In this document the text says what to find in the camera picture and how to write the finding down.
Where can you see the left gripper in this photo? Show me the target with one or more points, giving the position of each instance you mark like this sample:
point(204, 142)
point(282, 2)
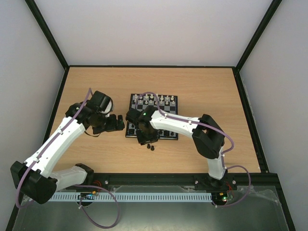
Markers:
point(113, 126)

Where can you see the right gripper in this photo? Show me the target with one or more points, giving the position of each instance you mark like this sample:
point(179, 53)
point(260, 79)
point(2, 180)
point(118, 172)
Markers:
point(146, 136)

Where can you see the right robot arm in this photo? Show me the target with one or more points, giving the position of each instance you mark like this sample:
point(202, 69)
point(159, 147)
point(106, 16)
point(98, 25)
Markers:
point(205, 133)

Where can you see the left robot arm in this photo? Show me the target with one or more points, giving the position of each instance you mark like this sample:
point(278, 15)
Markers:
point(35, 177)

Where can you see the black and silver chessboard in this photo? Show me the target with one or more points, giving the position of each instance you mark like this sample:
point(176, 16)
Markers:
point(173, 109)

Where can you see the grey slotted cable duct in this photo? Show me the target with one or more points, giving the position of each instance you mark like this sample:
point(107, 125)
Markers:
point(132, 197)

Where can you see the black aluminium frame rail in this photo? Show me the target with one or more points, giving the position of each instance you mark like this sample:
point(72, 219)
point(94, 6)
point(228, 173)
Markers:
point(199, 181)

